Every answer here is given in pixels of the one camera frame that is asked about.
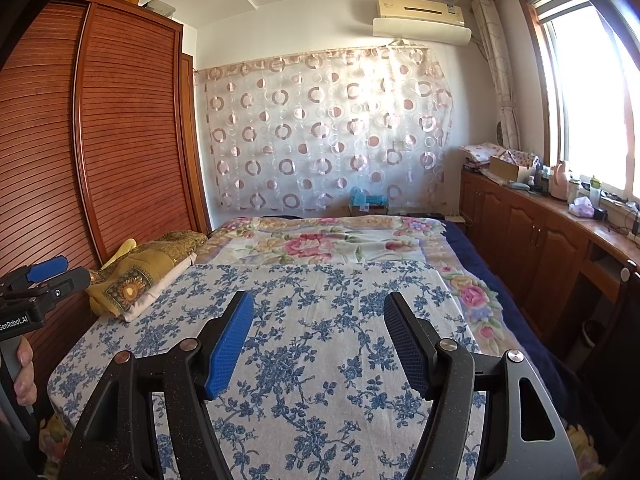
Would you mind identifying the small blue toy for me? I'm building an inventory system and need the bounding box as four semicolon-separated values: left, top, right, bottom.
348;187;388;206

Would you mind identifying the blue floral bed sheet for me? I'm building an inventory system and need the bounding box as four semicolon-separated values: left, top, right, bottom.
47;262;488;480

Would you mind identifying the navy blue bedspread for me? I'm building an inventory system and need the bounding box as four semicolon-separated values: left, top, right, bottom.
442;220;581;411

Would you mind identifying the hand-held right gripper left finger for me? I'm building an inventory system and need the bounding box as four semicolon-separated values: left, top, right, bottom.
62;291;256;480

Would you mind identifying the long wooden cabinet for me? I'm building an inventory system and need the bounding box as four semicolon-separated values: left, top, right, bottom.
459;167;640;356

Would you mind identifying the sheer circle-pattern curtain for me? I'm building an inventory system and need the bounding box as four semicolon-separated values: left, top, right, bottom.
192;45;456;213

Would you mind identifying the slatted wooden wardrobe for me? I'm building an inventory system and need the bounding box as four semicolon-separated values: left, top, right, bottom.
0;0;211;411

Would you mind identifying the person's left hand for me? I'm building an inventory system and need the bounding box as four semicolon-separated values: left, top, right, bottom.
12;346;37;407

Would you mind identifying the white air deflector panel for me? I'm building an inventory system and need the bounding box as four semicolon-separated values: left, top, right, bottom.
372;16;472;45

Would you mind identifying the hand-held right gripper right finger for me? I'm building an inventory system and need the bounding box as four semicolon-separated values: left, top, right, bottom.
382;291;573;480

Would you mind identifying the floral pink blanket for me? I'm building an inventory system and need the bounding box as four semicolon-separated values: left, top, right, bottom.
195;215;508;356

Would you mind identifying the cardboard box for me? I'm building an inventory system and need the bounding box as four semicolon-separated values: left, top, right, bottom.
489;155;521;181

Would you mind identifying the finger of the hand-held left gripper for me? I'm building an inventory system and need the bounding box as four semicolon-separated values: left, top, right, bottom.
30;266;92;297
6;255;70;287

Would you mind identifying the floral printed cloth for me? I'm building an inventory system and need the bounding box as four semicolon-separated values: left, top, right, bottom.
460;142;541;168

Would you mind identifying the wood-framed window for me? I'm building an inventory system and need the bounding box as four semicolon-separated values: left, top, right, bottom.
520;0;640;211

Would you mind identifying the cream wall air conditioner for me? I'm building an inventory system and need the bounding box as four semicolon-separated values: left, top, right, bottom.
376;0;466;28

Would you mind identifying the golden patterned garment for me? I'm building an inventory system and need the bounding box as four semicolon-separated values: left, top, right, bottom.
86;230;208;318

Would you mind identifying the dark waste bin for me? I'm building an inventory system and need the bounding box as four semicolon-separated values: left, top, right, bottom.
580;320;616;361

